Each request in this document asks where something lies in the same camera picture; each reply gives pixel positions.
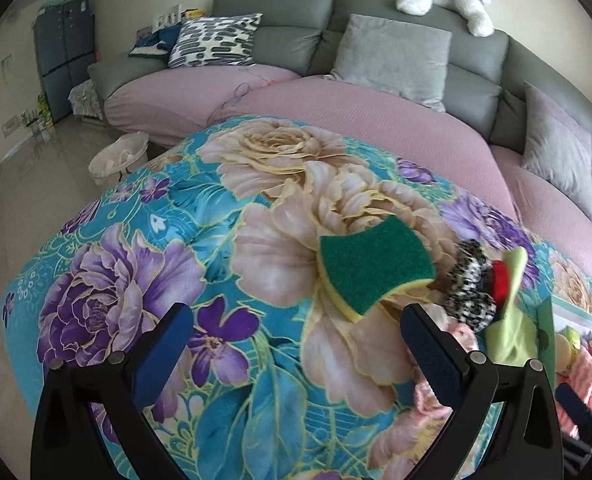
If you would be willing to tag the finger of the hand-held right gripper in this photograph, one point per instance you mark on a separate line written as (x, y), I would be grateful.
(573, 405)

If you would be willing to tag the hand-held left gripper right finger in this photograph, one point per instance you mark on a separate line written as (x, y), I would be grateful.
(433, 355)

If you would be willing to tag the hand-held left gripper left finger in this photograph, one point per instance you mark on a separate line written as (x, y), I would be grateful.
(161, 360)

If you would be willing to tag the light pink soft cloth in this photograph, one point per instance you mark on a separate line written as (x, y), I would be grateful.
(456, 334)

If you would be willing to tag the pink white fluffy cloth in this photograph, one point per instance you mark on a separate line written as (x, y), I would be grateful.
(588, 370)

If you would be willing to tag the teal cardboard tray box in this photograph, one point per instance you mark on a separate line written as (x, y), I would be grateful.
(546, 330)

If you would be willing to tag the light green cloth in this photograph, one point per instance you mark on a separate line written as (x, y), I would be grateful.
(513, 335)

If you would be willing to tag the black white checked cloth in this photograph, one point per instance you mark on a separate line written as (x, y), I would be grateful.
(468, 280)

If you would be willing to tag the red soft item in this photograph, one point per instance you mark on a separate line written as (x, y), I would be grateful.
(500, 280)

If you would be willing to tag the green yellow sponge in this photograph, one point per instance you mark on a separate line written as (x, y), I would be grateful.
(376, 255)

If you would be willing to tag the floral teal blanket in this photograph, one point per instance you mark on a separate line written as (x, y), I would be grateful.
(276, 185)

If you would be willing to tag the white woven basket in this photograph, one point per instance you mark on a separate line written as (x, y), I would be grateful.
(121, 152)

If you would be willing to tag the grey pillow with pink band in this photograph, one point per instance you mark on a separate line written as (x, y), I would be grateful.
(556, 160)

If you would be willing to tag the pink sofa seat cover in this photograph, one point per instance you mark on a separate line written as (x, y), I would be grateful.
(376, 125)

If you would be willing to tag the floral cloth bundle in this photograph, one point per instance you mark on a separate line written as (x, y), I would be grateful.
(86, 102)

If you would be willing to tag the green white carton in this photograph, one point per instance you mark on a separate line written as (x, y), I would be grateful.
(45, 109)

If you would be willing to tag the plain grey pillow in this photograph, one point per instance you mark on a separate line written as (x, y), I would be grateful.
(391, 60)

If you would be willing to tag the blue grey storage cabinet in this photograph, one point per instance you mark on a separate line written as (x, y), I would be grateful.
(63, 60)

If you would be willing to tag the dark blue cushion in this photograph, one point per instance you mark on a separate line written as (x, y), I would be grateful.
(153, 42)

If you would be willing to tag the black white patterned pillow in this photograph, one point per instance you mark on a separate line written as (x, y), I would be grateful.
(211, 40)

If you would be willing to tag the grey sofa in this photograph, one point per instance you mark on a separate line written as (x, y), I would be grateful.
(286, 45)

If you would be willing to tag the yellow small item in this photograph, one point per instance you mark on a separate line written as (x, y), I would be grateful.
(196, 12)

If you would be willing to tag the white photo frame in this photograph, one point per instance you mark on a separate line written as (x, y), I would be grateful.
(167, 17)

